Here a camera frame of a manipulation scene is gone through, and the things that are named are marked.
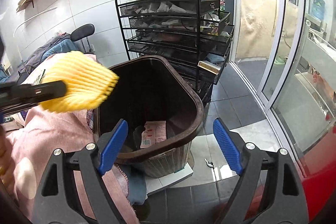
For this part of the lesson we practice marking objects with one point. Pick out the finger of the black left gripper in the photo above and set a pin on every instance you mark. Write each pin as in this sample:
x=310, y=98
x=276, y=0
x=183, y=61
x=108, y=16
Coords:
x=15, y=98

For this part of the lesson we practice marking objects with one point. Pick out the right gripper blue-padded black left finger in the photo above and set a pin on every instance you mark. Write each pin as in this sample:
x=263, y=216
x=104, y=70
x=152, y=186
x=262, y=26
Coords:
x=57, y=199

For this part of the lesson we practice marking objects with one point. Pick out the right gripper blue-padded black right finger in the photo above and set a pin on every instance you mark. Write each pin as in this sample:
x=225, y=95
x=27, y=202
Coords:
x=283, y=199

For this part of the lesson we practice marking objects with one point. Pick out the dark brown trash bin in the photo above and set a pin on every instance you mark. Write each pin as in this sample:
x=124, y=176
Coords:
x=151, y=90

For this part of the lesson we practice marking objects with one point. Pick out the pink polka dot blanket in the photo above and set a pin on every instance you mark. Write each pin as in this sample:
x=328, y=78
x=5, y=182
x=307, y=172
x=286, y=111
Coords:
x=25, y=153

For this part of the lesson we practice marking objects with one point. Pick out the blue grey bedding pile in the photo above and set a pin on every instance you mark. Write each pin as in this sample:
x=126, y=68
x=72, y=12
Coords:
x=58, y=44

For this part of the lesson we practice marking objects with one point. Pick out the black stool backrest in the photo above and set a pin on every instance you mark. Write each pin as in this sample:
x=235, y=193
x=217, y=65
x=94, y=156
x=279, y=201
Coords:
x=82, y=32

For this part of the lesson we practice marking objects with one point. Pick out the pink wrapper in bin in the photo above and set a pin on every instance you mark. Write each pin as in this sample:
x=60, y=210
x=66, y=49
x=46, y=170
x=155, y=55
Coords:
x=155, y=132

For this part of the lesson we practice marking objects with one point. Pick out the glass sliding door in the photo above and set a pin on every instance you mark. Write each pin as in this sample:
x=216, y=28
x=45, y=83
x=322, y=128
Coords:
x=288, y=58

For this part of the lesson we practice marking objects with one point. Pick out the blue water jug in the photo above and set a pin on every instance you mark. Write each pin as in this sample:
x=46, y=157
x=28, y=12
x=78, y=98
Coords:
x=318, y=9

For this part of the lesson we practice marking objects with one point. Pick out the black wire shelf cart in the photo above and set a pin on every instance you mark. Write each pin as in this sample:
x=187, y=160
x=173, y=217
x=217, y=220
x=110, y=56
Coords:
x=194, y=36

